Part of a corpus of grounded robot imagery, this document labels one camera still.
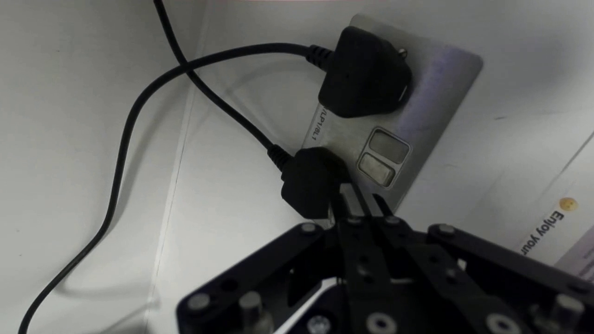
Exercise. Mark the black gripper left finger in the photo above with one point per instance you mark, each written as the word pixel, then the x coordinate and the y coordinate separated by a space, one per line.
pixel 289 271

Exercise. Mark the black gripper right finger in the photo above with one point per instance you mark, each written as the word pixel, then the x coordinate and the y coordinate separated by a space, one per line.
pixel 469 279

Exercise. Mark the silver double socket with plugs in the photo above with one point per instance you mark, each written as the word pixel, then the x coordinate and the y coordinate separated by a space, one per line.
pixel 429 93

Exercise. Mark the black mains plug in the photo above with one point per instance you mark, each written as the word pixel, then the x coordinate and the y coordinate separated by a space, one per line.
pixel 308 182
pixel 364 75

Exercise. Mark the large white instruction sheet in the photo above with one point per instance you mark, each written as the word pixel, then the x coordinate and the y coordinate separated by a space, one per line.
pixel 557 191

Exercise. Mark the grey rocker switch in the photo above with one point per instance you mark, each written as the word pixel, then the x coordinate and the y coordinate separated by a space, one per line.
pixel 388 145
pixel 375 169

